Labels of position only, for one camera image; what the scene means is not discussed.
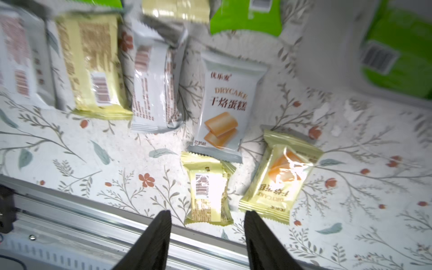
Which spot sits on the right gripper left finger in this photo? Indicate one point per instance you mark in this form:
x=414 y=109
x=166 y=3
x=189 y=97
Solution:
x=150 y=251

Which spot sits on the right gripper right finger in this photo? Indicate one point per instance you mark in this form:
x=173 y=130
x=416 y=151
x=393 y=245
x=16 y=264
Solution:
x=265 y=252

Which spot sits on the yellow packet bottom row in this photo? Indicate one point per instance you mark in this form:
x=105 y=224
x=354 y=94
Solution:
x=209 y=179

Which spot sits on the white cookie packet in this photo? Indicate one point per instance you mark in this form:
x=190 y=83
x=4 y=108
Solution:
x=229 y=93

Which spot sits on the yellow packet second row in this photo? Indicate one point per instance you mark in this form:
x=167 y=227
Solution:
x=90 y=51

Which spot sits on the white brown packet second row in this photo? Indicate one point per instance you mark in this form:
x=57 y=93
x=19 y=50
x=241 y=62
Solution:
x=25 y=58

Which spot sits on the white cookie storage box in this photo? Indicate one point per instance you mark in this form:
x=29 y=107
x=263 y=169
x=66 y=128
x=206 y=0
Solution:
x=378 y=48

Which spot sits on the yellow cookie packet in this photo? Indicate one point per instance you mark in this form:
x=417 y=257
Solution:
x=197 y=11

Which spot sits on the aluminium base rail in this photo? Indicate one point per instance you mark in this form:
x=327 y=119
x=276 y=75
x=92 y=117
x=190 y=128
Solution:
x=43 y=229

